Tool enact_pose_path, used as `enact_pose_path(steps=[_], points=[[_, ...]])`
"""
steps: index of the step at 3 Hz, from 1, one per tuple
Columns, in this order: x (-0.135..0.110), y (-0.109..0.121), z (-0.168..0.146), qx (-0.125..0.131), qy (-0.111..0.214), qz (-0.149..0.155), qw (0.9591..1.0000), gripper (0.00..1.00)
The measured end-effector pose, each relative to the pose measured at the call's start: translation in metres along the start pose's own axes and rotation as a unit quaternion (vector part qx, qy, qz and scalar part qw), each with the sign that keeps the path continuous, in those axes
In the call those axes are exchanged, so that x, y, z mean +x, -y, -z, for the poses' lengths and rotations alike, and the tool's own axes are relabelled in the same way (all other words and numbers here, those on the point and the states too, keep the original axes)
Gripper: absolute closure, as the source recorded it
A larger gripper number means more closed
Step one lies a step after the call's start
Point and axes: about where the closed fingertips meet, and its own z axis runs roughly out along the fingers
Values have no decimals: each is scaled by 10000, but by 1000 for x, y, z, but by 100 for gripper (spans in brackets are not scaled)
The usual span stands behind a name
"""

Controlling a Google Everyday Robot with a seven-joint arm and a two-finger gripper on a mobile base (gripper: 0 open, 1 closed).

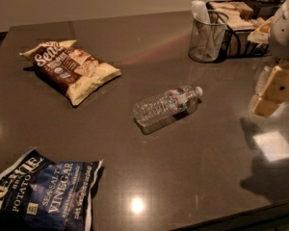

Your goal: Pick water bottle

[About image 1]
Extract black wire mesh cup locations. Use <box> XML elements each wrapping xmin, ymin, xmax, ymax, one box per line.
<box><xmin>188</xmin><ymin>10</ymin><xmax>228</xmax><ymax>63</ymax></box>

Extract black wire condiment organizer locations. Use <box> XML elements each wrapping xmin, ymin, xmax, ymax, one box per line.
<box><xmin>206</xmin><ymin>1</ymin><xmax>268</xmax><ymax>58</ymax></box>

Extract brown and cream chip bag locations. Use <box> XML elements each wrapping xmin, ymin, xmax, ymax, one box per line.
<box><xmin>20</xmin><ymin>40</ymin><xmax>121</xmax><ymax>106</ymax></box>

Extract blue sea salt vinegar chip bag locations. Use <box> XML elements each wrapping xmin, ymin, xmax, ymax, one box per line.
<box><xmin>0</xmin><ymin>149</ymin><xmax>102</xmax><ymax>231</ymax></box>

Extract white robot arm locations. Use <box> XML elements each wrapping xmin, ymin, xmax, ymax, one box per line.
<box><xmin>250</xmin><ymin>0</ymin><xmax>289</xmax><ymax>117</ymax></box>

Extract white plastic-wrapped utensils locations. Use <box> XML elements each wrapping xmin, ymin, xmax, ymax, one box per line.
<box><xmin>191</xmin><ymin>0</ymin><xmax>215</xmax><ymax>61</ymax></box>

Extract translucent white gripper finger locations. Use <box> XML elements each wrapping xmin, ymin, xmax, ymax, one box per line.
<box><xmin>255</xmin><ymin>66</ymin><xmax>273</xmax><ymax>95</ymax></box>

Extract clear plastic water bottle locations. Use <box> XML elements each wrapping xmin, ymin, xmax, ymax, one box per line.
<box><xmin>133</xmin><ymin>86</ymin><xmax>203</xmax><ymax>127</ymax></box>

